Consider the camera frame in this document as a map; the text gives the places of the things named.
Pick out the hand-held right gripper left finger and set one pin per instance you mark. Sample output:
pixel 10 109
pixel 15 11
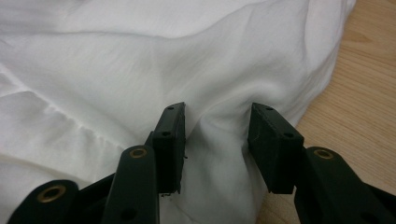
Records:
pixel 169 149

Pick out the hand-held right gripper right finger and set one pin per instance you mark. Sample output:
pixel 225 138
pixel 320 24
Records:
pixel 274 149

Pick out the white garment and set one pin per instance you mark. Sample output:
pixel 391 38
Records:
pixel 124 77

